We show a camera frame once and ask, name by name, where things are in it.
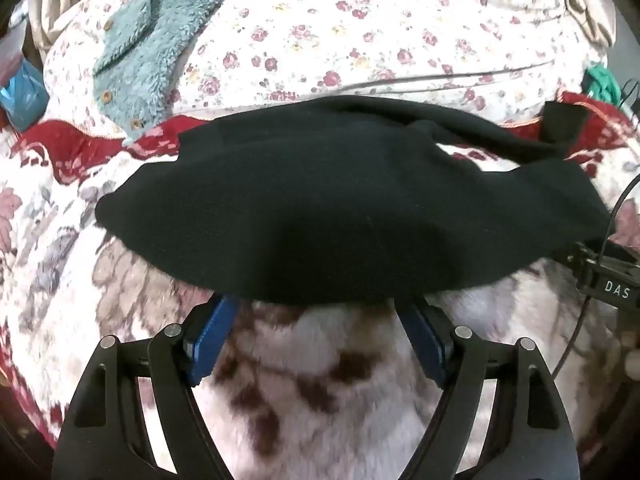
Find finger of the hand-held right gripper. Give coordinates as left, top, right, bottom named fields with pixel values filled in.
left=552, top=243, right=599, bottom=274

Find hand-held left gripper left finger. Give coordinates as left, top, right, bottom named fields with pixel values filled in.
left=51, top=294, right=241, bottom=480

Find beige cloth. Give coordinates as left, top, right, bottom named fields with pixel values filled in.
left=545, top=0, right=618, bottom=48

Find teal fleece jacket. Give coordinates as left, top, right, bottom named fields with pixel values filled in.
left=92, top=0, right=256, bottom=138

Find white floral quilt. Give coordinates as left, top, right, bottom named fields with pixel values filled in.
left=42, top=0, right=608, bottom=131

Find red and white floral blanket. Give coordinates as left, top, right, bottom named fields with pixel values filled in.
left=0, top=90, right=640, bottom=480

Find beige curtain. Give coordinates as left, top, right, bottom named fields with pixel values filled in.
left=27, top=0, right=76, bottom=58

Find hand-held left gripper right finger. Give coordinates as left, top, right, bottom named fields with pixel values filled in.
left=395, top=296, right=581, bottom=480

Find green cloth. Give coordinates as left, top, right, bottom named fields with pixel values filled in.
left=582, top=62, right=623, bottom=106

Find black pants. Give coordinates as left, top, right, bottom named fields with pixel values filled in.
left=95, top=95, right=613, bottom=306

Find blue plastic bag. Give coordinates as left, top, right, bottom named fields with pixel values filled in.
left=0, top=57, right=48, bottom=128

